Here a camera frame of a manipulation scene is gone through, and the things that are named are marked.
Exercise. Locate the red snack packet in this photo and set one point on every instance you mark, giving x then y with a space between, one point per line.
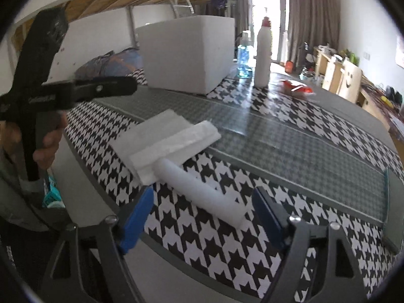
296 87

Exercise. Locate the pink wall poster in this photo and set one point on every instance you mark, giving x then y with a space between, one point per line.
400 52

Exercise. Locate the light wooden desk with drawers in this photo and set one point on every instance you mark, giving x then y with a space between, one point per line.
326 66

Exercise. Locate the yellow item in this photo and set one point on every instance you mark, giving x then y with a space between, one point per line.
387 100

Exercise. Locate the white plastic bottle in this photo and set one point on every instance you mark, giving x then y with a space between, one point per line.
262 60

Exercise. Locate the white folded towel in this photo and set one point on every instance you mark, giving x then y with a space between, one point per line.
148 145

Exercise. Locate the wooden chair with smiley face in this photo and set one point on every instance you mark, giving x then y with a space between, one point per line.
350 80

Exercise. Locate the teal packet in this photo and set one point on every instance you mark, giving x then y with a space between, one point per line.
53 194

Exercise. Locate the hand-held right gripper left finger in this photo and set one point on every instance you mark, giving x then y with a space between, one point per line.
135 219

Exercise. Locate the red bag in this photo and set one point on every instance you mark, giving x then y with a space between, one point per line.
289 66

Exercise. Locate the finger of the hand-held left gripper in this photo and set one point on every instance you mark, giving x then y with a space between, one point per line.
107 87

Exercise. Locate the clear blue water bottle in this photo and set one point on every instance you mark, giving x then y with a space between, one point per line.
244 60

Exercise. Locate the person's left hand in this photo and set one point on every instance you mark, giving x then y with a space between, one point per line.
50 139

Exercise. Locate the white foam box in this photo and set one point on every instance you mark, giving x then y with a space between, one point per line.
186 53

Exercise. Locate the metal bunk bed with ladder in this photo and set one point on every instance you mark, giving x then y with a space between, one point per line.
94 0

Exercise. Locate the white wall switch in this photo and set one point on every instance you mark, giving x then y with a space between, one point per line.
366 56

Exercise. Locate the black bag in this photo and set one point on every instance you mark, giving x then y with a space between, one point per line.
394 93

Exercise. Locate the green packet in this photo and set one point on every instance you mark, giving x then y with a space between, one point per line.
353 57

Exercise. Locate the wooden desk with dark cloth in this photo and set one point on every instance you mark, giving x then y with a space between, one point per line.
378 113

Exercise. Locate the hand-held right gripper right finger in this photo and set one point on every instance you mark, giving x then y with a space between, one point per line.
268 216

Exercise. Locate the houndstooth tablecloth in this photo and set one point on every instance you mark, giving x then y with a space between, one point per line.
284 139

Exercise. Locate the purple hanging clothes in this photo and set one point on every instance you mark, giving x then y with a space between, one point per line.
219 2

